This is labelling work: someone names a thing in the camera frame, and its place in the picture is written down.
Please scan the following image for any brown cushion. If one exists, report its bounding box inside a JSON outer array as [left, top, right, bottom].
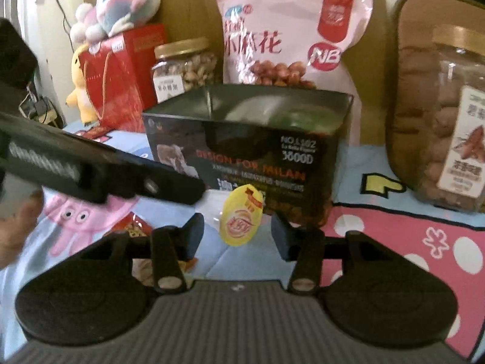
[[384, 0, 485, 202]]

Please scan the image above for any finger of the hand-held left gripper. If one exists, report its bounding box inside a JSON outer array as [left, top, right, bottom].
[[104, 152, 207, 207]]

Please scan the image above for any yellow jelly cup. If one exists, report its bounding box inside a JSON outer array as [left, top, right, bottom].
[[221, 183, 265, 246]]

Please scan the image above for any black printed cardboard box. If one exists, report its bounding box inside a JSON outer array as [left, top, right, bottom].
[[142, 83, 355, 229]]

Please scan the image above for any large clear nut jar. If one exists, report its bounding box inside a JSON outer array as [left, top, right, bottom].
[[411, 25, 485, 214]]

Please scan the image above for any pink plush toy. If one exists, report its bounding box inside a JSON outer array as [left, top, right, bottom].
[[70, 0, 158, 45]]

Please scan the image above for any black power adapter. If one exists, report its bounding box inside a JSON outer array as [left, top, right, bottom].
[[27, 96, 57, 123]]

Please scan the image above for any red gift bag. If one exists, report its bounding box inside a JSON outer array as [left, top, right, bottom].
[[78, 23, 168, 134]]

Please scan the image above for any printed cartoon blanket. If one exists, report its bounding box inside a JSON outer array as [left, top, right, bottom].
[[0, 121, 485, 362]]

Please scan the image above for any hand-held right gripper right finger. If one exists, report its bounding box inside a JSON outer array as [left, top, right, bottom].
[[270, 212, 383, 293]]

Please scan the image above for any brown cardboard sheet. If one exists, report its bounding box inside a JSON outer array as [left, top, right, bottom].
[[81, 0, 390, 148]]

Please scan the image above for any person's left hand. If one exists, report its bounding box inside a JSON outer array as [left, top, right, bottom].
[[0, 189, 45, 271]]

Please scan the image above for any small clear nut jar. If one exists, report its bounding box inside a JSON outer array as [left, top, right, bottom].
[[151, 37, 221, 104]]

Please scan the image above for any pink snack bag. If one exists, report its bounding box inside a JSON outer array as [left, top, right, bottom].
[[215, 0, 374, 147]]

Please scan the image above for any yellow plush toy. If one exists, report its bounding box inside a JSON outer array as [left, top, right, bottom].
[[66, 43, 100, 124]]

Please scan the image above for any red snack packet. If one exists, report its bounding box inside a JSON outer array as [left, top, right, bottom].
[[102, 211, 198, 287]]

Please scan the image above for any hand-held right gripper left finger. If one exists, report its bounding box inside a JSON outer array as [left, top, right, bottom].
[[81, 212, 205, 296]]

